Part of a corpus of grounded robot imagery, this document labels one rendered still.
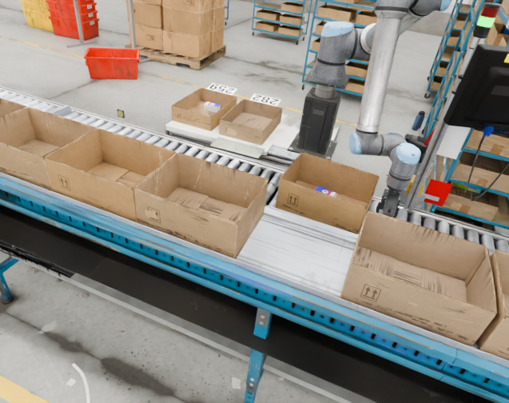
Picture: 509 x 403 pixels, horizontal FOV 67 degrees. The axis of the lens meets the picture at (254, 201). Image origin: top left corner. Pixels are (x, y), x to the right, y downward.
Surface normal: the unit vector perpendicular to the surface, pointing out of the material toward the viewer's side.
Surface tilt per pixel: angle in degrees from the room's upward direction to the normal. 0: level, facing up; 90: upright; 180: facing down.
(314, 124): 90
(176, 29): 88
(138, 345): 0
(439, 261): 89
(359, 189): 90
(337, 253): 0
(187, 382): 0
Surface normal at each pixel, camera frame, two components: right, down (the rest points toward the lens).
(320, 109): -0.34, 0.53
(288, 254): 0.10, -0.80
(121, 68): 0.20, 0.65
